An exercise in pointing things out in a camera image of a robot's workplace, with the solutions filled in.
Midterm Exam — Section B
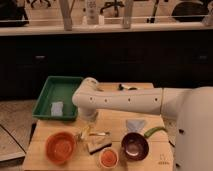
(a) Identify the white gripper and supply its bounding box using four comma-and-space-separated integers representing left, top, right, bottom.
78, 108, 98, 140

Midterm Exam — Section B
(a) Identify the yellow banana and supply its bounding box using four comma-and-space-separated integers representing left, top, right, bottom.
79, 125, 91, 140

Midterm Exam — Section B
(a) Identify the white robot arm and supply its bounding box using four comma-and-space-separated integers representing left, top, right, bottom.
72, 77, 213, 171

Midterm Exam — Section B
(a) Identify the red-orange bowl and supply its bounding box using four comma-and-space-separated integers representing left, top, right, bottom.
45, 131, 77, 165

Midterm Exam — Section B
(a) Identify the small white bowl orange inside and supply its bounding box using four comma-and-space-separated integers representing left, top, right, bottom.
99, 147, 118, 169

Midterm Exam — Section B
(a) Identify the clear plastic container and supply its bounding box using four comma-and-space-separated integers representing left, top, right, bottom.
51, 101, 63, 116

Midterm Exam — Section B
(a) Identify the green plastic tray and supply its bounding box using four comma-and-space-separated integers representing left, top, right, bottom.
33, 76, 83, 121

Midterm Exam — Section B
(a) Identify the black and white utensil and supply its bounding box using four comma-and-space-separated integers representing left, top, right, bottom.
118, 84, 137, 90

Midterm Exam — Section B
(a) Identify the dark purple pan green handle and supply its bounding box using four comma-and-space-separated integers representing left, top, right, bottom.
121, 126, 166, 161

